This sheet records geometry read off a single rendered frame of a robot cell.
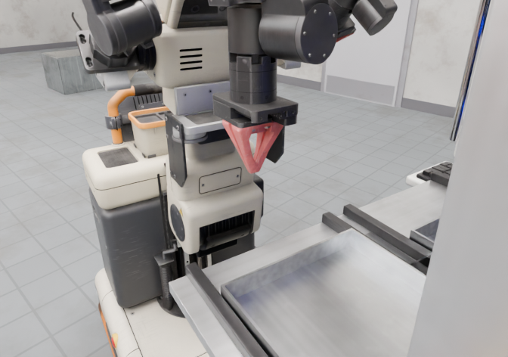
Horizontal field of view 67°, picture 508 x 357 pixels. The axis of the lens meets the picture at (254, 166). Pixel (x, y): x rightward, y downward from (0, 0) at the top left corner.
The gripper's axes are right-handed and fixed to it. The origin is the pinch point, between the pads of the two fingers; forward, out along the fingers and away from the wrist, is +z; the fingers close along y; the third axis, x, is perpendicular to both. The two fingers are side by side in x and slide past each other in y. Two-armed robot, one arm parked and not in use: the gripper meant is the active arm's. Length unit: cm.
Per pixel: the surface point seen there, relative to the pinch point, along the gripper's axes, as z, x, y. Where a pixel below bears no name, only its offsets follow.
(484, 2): -18, 82, -19
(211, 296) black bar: 18.1, -7.5, 0.3
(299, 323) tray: 20.0, 1.1, 9.6
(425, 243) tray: 17.6, 28.1, 9.2
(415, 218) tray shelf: 20.1, 37.2, 0.9
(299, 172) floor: 105, 149, -170
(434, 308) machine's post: -9.2, -12.4, 33.3
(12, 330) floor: 106, -47, -115
